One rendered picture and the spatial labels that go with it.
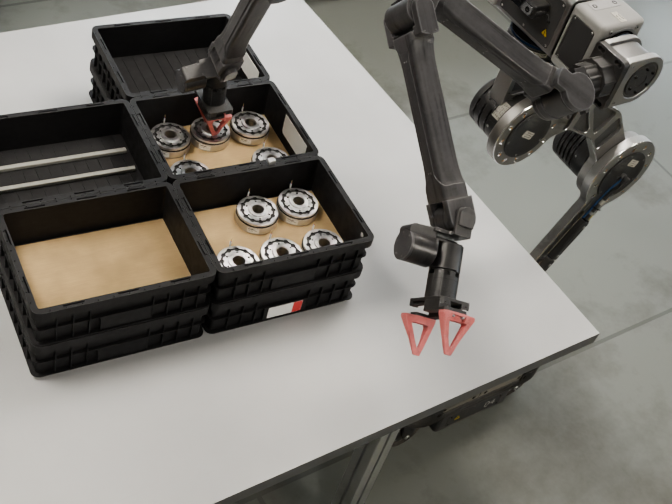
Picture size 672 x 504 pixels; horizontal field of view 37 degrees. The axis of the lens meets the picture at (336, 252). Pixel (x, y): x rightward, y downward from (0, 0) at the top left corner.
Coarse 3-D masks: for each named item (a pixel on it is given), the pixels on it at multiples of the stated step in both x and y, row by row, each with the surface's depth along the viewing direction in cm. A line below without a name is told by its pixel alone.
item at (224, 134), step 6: (198, 120) 260; (192, 126) 258; (198, 126) 258; (228, 126) 261; (192, 132) 256; (198, 132) 257; (222, 132) 259; (228, 132) 259; (198, 138) 255; (204, 138) 256; (210, 138) 257; (216, 138) 257; (222, 138) 257
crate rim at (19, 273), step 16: (112, 192) 226; (128, 192) 228; (16, 208) 217; (32, 208) 218; (0, 224) 213; (192, 224) 225; (16, 256) 208; (208, 256) 220; (16, 272) 205; (208, 272) 217; (144, 288) 210; (160, 288) 211; (176, 288) 214; (32, 304) 201; (64, 304) 202; (80, 304) 203; (96, 304) 205; (112, 304) 208
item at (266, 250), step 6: (270, 240) 237; (276, 240) 238; (282, 240) 238; (288, 240) 238; (264, 246) 235; (270, 246) 235; (288, 246) 237; (294, 246) 238; (264, 252) 234; (270, 252) 234; (294, 252) 236; (264, 258) 232
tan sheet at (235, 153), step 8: (272, 128) 269; (272, 136) 267; (192, 144) 258; (232, 144) 261; (240, 144) 262; (272, 144) 265; (280, 144) 266; (192, 152) 256; (200, 152) 257; (208, 152) 257; (216, 152) 258; (224, 152) 259; (232, 152) 259; (240, 152) 260; (248, 152) 261; (168, 160) 252; (176, 160) 253; (200, 160) 255; (208, 160) 255; (216, 160) 256; (224, 160) 257; (232, 160) 257; (240, 160) 258; (248, 160) 259
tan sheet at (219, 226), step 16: (224, 208) 245; (320, 208) 253; (208, 224) 240; (224, 224) 241; (288, 224) 246; (320, 224) 249; (208, 240) 237; (224, 240) 238; (240, 240) 239; (256, 240) 240
